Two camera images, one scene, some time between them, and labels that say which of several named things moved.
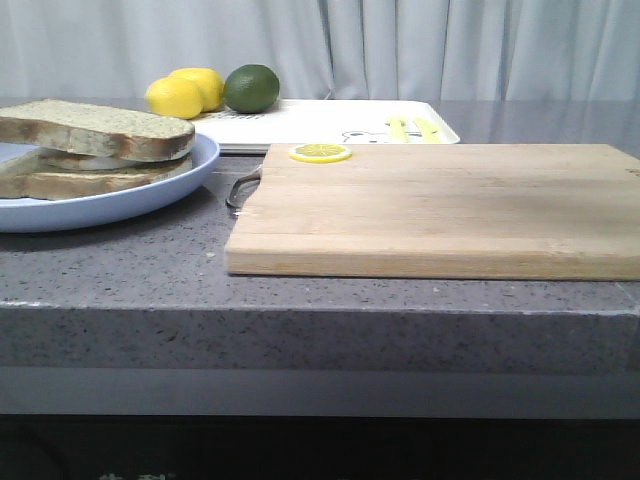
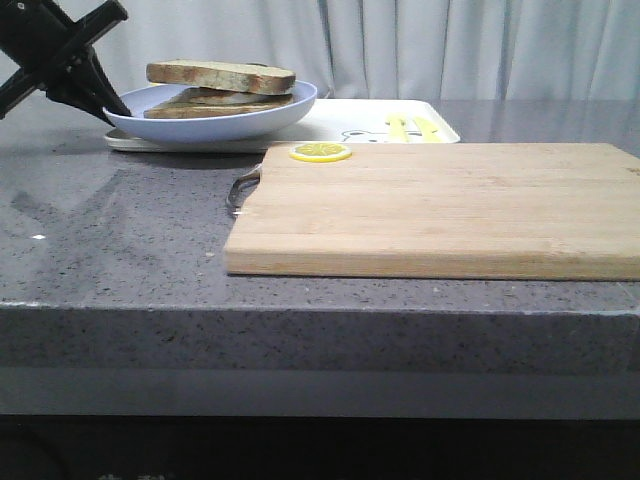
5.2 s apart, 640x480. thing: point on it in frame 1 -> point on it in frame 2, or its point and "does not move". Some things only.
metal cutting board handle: x=243 y=189 does not move
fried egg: x=72 y=161 -> x=211 y=95
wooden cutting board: x=504 y=212 does not move
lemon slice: x=320 y=152 does not move
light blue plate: x=19 y=215 -> x=204 y=130
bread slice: x=95 y=128 -> x=244 y=77
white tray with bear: x=331 y=122 does not move
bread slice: x=29 y=175 -> x=195 y=109
